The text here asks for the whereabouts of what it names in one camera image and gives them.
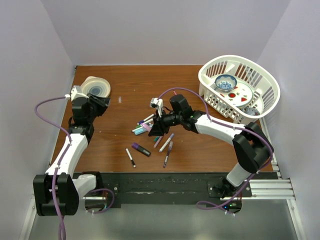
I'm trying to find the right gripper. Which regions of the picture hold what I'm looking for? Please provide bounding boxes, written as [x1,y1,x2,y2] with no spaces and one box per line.
[149,109,183,137]

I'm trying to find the pink highlighter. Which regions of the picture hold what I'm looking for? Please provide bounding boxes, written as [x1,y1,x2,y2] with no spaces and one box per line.
[140,123,152,132]

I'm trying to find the purple black highlighter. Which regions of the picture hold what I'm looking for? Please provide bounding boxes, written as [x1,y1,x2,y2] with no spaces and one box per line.
[131,142,151,157]

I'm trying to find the black capped white marker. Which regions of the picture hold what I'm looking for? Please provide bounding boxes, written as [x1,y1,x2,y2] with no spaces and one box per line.
[125,148,136,168]

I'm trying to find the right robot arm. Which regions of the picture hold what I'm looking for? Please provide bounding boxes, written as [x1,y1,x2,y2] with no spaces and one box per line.
[148,94,274,197]

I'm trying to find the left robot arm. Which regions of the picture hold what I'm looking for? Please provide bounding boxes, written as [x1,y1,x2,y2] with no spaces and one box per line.
[33,93,110,216]

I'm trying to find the pink clear pen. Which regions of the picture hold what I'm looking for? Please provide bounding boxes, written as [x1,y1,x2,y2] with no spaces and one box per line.
[153,136,163,148]

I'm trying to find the dark purple pen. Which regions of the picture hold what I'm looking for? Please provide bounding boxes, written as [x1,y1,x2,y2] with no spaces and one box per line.
[163,141,174,168]

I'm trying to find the lilac capped white marker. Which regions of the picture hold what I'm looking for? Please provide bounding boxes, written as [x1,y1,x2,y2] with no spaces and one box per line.
[159,133,175,153]

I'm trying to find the cream swirl plate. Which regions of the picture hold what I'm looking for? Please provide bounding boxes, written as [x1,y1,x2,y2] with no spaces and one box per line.
[80,76,111,98]

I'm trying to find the light blue highlighter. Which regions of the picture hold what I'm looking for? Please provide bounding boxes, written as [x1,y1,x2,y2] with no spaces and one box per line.
[134,129,148,136]

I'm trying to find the blue capped white marker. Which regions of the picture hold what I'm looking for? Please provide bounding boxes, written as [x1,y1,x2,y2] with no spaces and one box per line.
[137,114,154,125]

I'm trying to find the dark blue white marker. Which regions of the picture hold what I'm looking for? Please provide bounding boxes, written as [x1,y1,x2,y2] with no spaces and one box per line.
[132,125,144,132]

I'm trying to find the blue white bowl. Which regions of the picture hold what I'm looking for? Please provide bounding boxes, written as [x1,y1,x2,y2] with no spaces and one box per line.
[214,74,238,92]

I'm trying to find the white laundry basket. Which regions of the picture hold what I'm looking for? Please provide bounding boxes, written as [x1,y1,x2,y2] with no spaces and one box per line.
[198,55,281,125]

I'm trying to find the white fruit pattern plate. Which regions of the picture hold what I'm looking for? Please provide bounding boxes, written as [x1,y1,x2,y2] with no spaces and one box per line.
[219,81,254,108]

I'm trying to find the grey patterned cup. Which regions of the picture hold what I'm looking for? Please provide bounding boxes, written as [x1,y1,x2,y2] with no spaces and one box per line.
[244,107,260,116]

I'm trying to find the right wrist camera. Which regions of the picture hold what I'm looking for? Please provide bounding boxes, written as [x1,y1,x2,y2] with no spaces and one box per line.
[149,97,163,111]

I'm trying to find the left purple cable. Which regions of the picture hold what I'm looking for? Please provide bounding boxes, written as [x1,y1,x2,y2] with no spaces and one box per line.
[34,95,73,240]

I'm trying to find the purple cable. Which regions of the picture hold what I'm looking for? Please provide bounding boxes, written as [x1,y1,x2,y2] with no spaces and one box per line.
[34,95,73,240]
[158,86,275,210]

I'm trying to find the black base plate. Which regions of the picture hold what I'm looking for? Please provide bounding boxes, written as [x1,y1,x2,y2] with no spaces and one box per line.
[44,171,279,210]

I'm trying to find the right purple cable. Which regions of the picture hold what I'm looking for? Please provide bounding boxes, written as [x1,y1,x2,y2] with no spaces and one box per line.
[158,86,275,210]

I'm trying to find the aluminium rail frame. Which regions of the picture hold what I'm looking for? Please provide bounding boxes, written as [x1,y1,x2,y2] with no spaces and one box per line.
[24,117,306,240]

